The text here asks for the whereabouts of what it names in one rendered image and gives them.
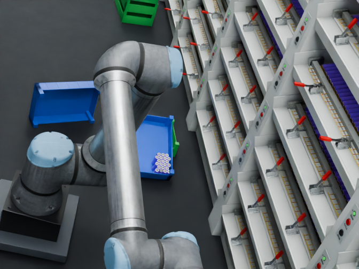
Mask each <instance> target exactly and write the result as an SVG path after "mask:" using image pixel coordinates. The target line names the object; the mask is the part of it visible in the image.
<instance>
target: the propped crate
mask: <svg viewBox="0 0 359 269"><path fill-rule="evenodd" d="M173 119H174V116H171V115H170V116H169V117H168V118H167V117H160V116H153V115H147V117H146V118H145V120H144V121H143V123H142V124H141V125H140V127H139V128H138V130H137V131H136V139H137V149H138V159H139V169H140V175H141V177H143V178H152V179H161V180H170V178H171V177H172V176H173V174H174V170H173V128H172V121H173ZM157 153H164V154H168V155H169V157H170V158H171V160H170V161H169V163H170V164H171V166H170V168H169V174H168V175H166V174H161V173H153V171H152V170H151V169H152V167H153V166H154V165H153V164H152V163H151V162H152V161H153V159H154V158H155V156H156V155H157Z"/></svg>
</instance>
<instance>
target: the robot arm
mask: <svg viewBox="0 0 359 269"><path fill-rule="evenodd" d="M182 74H183V60H182V56H181V53H180V52H179V50H178V49H176V48H171V47H168V46H161V45H154V44H147V43H141V42H136V41H125V42H121V43H118V44H116V45H114V46H113V47H111V48H109V49H108V50H107V51H106V52H105V53H104V54H103V55H102V56H101V57H100V59H99V60H98V62H97V64H96V66H95V69H94V72H93V84H94V87H95V88H96V89H97V90H98V91H100V102H101V109H102V124H101V126H100V128H99V130H98V131H97V133H96V135H94V136H91V137H89V138H88V139H87V140H86V141H85V142H84V144H73V143H72V141H71V140H70V139H68V137H67V136H66V135H64V134H62V133H58V132H44V133H41V134H39V135H37V136H36V137H35V138H34V139H33V140H32V142H31V143H30V146H29V147H28V150H27V155H26V159H25V163H24V167H23V169H22V173H21V176H20V177H19V178H18V179H17V180H16V181H15V182H14V183H13V185H12V188H11V200H12V202H13V204H14V205H15V206H16V207H17V208H18V209H19V210H21V211H22V212H24V213H27V214H29V215H32V216H47V215H50V214H52V213H54V212H56V211H57V210H58V209H59V208H60V206H61V203H62V201H63V190H62V185H80V186H101V187H107V191H108V205H109V213H110V227H111V232H110V238H109V239H108V240H107V241H106V243H105V246H104V262H105V266H106V269H203V266H202V262H201V257H200V252H199V251H200V249H199V246H198V244H197V241H196V238H195V237H194V236H193V235H192V234H190V233H188V232H182V231H178V232H171V233H168V234H166V235H165V236H163V237H162V239H148V237H147V229H146V226H145V216H144V206H143V196H142V186H141V175H140V169H139V159H138V149H137V139H136V131H137V130H138V128H139V127H140V125H141V124H142V123H143V121H144V120H145V118H146V117H147V115H148V113H149V112H150V110H151V109H152V108H153V106H154V105H155V103H156V102H157V100H158V99H159V97H160V96H161V95H162V94H163V93H164V91H165V90H166V88H167V87H169V88H176V87H178V86H179V84H180V82H181V79H182Z"/></svg>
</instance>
